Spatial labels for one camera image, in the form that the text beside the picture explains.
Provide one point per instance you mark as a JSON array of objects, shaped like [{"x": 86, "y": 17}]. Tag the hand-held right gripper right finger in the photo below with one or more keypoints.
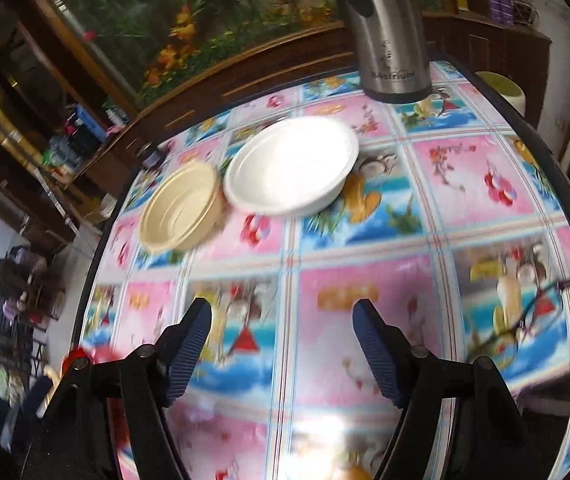
[{"x": 380, "y": 355}]

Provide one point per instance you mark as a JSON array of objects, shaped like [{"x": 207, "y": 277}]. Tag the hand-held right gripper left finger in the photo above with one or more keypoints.
[{"x": 190, "y": 355}]

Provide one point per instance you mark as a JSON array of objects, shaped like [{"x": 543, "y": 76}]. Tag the beige plastic bowl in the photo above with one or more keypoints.
[{"x": 180, "y": 210}]

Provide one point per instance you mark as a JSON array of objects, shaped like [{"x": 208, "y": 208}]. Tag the white foam bowl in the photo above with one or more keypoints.
[{"x": 290, "y": 160}]

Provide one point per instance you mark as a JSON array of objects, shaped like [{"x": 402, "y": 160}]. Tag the printed fruit tablecloth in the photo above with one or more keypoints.
[{"x": 365, "y": 260}]

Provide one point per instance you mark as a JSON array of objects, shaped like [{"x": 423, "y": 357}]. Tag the small black jar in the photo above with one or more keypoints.
[{"x": 151, "y": 156}]

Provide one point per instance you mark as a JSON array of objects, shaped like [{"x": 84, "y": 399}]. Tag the row of assorted bottles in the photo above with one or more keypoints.
[{"x": 75, "y": 145}]

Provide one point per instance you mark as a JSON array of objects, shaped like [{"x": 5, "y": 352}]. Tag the pale green container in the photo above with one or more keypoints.
[{"x": 500, "y": 89}]

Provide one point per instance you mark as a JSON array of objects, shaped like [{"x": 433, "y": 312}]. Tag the brown wooden cabinet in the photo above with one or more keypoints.
[{"x": 285, "y": 67}]

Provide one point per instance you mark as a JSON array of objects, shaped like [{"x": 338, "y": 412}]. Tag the gold-trimmed wooden shelf unit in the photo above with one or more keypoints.
[{"x": 25, "y": 90}]

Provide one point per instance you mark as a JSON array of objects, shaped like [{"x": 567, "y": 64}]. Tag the stainless steel thermos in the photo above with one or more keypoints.
[{"x": 385, "y": 35}]

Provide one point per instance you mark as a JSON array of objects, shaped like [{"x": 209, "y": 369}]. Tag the flower wall mural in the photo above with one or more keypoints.
[{"x": 190, "y": 20}]

